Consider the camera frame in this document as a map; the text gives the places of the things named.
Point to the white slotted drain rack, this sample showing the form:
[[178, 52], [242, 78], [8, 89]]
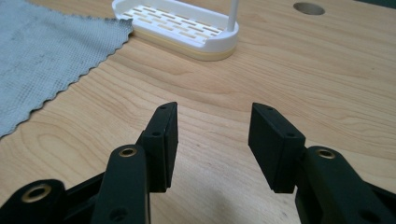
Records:
[[183, 28]]

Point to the grey woven cloth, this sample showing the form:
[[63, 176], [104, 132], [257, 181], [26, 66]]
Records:
[[46, 53]]

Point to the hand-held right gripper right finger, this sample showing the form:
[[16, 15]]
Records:
[[280, 149]]

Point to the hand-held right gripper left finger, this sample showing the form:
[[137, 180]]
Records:
[[158, 149]]

